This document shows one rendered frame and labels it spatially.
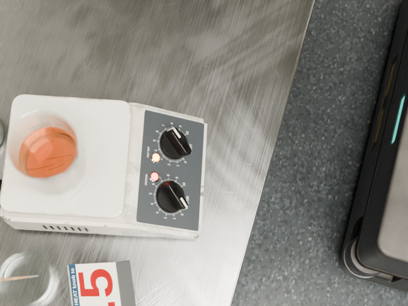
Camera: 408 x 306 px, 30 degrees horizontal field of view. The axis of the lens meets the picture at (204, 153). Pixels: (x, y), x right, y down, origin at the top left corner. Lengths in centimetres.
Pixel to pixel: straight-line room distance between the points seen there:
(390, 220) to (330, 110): 47
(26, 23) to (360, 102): 96
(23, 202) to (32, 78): 18
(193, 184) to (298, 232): 82
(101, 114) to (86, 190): 8
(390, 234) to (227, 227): 49
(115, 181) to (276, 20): 29
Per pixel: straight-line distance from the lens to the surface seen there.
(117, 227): 76
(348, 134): 167
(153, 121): 79
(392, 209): 127
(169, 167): 78
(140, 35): 89
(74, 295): 78
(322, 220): 161
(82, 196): 74
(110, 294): 81
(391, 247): 126
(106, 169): 75
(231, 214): 83
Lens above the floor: 156
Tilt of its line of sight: 75 degrees down
